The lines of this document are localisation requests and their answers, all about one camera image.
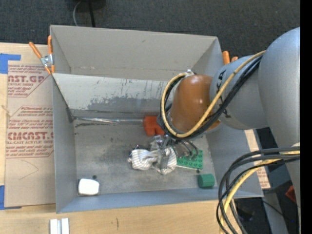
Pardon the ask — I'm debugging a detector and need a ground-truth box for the green cylinder block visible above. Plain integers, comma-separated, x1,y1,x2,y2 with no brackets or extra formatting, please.
196,173,215,189

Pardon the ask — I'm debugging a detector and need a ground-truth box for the green studded flat plate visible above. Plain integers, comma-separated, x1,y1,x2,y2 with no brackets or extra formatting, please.
175,149,204,170

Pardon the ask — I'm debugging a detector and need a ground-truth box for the white rounded block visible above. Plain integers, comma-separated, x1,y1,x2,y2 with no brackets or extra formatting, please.
78,178,100,196

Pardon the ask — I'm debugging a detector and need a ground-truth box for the brown cardboard board red print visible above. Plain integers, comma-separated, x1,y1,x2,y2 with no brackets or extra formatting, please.
0,42,56,208

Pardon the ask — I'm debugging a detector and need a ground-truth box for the orange foam block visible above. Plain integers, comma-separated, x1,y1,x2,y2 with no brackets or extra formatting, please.
143,116,166,137

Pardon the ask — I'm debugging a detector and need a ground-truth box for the grey metal bin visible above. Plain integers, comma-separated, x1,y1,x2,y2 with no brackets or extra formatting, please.
49,25,265,214

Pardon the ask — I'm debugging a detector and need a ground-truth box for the white striped cloth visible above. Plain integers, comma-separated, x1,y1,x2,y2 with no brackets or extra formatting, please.
127,140,177,176

